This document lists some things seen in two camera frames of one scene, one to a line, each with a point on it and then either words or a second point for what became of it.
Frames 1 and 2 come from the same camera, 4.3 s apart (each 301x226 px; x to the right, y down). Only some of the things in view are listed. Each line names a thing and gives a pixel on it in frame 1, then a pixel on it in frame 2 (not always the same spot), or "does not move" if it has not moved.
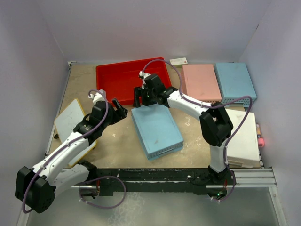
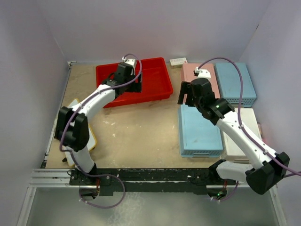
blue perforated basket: x=157 y=131 -> x=199 y=137
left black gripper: x=119 y=114 -> x=136 y=87
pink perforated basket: x=201 y=81 does not move
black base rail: x=108 y=181 does not move
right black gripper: x=138 y=91 -> x=186 y=88
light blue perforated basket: x=235 y=82 does not move
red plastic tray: x=117 y=80 does not move
